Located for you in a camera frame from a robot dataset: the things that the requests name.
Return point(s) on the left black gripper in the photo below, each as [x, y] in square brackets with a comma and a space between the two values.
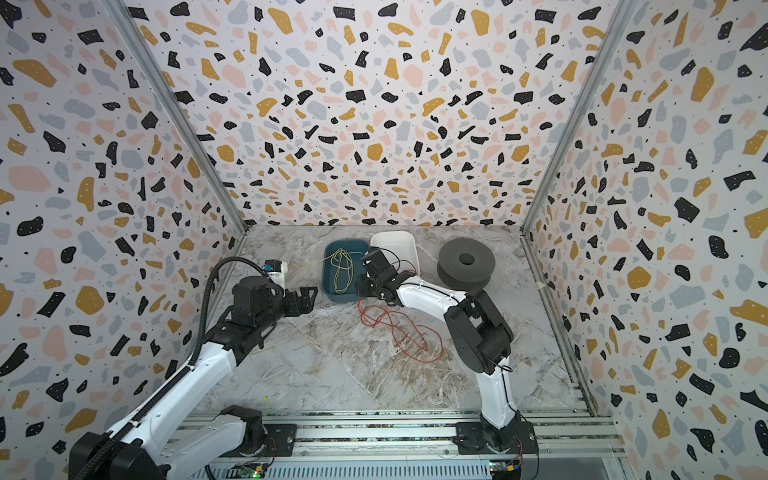
[306, 302]

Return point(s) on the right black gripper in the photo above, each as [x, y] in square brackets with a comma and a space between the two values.
[374, 279]

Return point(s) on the grey cable spool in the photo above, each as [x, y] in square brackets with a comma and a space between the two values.
[465, 264]

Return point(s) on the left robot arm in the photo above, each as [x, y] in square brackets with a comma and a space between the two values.
[138, 446]

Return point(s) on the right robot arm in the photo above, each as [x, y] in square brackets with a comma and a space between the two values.
[481, 336]

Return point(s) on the white plastic bin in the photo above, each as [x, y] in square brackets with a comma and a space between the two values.
[399, 248]

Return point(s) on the teal plastic bin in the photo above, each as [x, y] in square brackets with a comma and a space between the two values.
[340, 268]

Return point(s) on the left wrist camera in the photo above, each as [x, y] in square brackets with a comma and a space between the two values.
[276, 270]

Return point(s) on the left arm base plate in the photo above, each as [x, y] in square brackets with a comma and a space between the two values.
[275, 440]

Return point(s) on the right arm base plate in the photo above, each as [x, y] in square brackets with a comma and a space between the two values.
[474, 438]

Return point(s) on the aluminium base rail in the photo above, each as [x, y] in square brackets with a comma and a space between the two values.
[418, 445]

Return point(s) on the left frame post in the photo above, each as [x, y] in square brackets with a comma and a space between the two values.
[119, 14]

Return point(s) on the frame post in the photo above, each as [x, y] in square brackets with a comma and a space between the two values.
[119, 14]
[603, 56]

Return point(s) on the right frame post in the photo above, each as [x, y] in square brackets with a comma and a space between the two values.
[603, 56]

